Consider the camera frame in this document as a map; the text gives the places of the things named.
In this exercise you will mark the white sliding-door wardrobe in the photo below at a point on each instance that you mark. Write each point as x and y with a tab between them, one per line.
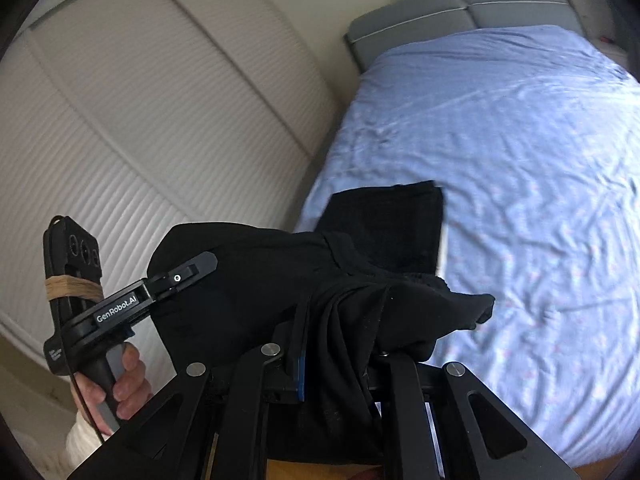
150	110

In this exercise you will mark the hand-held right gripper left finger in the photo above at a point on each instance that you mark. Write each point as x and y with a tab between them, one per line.
300	377

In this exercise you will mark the person's left forearm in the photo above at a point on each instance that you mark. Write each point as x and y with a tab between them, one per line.
82	445

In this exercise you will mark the person's left hand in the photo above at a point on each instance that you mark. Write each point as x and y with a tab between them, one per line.
132	385

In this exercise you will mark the bed with blue sheet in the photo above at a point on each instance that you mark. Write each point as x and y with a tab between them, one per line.
525	160

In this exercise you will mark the folded white garment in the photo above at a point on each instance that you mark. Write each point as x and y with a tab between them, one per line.
441	255

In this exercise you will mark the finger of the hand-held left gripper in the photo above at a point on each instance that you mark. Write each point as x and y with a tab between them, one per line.
182	275

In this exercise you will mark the black pants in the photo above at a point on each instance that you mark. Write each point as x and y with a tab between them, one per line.
330	320

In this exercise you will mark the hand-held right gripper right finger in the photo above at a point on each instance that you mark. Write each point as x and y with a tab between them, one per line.
400	385

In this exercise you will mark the grey padded headboard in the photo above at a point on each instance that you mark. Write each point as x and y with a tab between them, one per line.
425	20

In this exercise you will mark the white nightstand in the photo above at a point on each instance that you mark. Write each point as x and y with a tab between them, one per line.
614	49

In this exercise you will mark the folded black garment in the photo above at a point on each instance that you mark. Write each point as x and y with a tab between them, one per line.
390	220

